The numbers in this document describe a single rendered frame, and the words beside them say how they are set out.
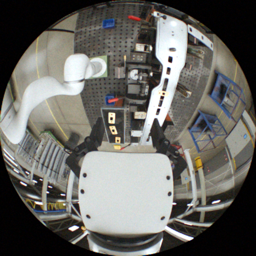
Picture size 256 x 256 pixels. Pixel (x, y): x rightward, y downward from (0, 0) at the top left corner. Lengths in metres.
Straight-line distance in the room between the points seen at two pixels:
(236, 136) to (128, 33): 8.26
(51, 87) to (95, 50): 0.64
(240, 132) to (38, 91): 8.43
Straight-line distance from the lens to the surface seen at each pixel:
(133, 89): 0.41
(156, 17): 0.42
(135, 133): 0.69
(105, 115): 0.51
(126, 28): 0.91
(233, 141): 8.29
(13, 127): 0.36
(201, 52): 0.63
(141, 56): 0.43
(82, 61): 0.43
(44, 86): 0.35
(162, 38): 0.60
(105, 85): 0.92
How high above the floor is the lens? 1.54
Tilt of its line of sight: 42 degrees down
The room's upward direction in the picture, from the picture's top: 179 degrees counter-clockwise
